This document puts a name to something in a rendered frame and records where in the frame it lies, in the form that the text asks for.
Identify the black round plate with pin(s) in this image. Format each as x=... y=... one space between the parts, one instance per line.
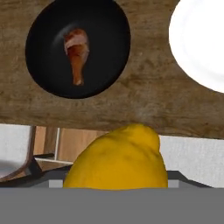
x=108 y=43

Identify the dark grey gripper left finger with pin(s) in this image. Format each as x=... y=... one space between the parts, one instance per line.
x=55 y=178

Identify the dark brown chair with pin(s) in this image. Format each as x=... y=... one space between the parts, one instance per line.
x=27 y=163

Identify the brown chicken drumstick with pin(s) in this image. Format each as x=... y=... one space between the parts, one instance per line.
x=77 y=52

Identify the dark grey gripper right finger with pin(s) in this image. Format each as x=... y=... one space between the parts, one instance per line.
x=178 y=177

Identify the white bowl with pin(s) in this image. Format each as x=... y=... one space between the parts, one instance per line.
x=198 y=40

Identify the yellow lemon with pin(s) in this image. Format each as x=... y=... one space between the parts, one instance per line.
x=119 y=160

